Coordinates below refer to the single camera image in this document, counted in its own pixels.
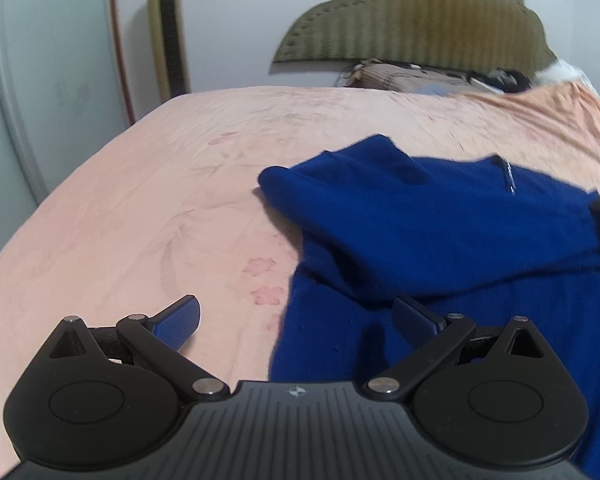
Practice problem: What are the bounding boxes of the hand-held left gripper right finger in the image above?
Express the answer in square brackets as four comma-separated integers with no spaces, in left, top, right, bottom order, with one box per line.
[362,296,553,402]

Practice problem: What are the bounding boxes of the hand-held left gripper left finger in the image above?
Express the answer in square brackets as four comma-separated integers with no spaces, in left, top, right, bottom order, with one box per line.
[40,294,230,403]

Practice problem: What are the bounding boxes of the blue beaded sweater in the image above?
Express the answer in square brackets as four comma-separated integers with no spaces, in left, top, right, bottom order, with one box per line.
[257,133,600,480]

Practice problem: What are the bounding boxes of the dark clothes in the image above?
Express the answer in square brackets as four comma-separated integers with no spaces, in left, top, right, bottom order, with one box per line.
[472,69,533,95]

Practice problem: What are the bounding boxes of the peach blanket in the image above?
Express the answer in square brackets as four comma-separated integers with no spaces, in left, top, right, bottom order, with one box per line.
[420,81,600,201]

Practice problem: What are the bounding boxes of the pink floral bed sheet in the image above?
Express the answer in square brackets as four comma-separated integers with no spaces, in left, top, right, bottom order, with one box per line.
[0,85,600,480]

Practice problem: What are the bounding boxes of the white printed quilt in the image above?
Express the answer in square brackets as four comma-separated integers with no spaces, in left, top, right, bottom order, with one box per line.
[535,59,592,86]

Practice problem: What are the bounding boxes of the beige patterned pillow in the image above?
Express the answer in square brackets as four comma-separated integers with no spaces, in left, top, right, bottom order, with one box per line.
[345,60,481,95]

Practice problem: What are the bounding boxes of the white flower-print wardrobe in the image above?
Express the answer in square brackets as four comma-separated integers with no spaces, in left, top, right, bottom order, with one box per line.
[0,0,133,206]

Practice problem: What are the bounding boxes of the olive green padded headboard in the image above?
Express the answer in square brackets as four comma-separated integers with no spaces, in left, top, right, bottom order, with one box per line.
[272,0,561,78]

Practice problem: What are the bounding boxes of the gold tower fan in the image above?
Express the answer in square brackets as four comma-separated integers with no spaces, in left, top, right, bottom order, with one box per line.
[146,0,191,101]

